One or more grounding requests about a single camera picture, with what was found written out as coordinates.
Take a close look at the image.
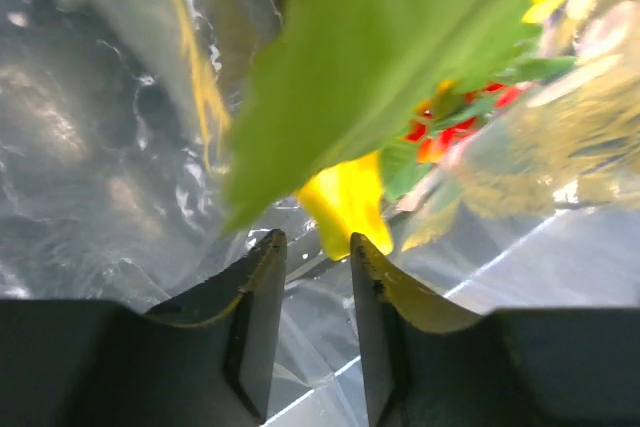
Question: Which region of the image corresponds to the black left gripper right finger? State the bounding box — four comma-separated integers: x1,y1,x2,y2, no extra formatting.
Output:
350,234,639,426

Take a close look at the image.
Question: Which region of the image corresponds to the yellow fake bell pepper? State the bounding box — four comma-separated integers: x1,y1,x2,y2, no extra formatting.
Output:
296,150,394,261

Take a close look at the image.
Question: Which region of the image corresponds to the clear zip top bag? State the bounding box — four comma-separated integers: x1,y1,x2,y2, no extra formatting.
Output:
1,0,639,426

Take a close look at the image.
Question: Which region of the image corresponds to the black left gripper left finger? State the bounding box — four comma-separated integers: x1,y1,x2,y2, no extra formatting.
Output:
1,229,287,426

